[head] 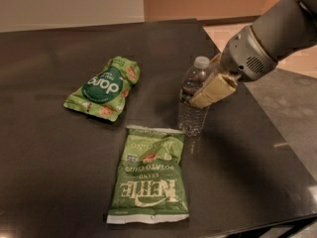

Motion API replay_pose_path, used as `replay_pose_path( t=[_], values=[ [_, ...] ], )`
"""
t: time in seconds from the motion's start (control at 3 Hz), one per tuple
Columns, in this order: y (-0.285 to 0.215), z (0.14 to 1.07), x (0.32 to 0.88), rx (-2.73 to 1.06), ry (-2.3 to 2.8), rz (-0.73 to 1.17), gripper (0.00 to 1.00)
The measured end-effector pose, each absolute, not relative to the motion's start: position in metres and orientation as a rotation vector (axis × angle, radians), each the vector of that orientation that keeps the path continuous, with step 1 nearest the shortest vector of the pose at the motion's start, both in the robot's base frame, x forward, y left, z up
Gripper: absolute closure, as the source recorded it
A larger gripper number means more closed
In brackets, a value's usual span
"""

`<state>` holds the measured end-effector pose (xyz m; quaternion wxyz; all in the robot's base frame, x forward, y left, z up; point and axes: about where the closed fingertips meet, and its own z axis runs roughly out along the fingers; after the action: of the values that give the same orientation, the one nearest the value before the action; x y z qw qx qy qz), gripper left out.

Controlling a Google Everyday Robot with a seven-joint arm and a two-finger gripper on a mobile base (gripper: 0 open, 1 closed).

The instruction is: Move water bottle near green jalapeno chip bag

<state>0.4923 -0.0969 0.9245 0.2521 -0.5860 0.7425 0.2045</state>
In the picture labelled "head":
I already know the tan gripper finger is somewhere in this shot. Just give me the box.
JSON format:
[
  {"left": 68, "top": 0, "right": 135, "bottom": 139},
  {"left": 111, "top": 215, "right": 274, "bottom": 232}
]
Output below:
[
  {"left": 189, "top": 73, "right": 238, "bottom": 109},
  {"left": 208, "top": 53, "right": 222, "bottom": 73}
]

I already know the clear plastic water bottle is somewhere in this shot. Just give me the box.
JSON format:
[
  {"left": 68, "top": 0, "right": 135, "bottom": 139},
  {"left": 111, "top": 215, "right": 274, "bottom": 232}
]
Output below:
[{"left": 177, "top": 57, "right": 210, "bottom": 137}]

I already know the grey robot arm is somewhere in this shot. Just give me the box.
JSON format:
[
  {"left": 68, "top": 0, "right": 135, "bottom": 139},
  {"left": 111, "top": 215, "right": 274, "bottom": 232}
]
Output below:
[{"left": 189, "top": 0, "right": 317, "bottom": 108}]

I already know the green Dang snack bag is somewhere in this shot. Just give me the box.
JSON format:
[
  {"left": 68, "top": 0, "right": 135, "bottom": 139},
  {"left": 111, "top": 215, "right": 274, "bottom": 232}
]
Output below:
[{"left": 63, "top": 57, "right": 141, "bottom": 122}]

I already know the green Kettle jalapeno chip bag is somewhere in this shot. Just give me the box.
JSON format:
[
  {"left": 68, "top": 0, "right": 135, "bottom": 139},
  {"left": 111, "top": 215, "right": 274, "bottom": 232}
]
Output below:
[{"left": 107, "top": 125, "right": 189, "bottom": 224}]

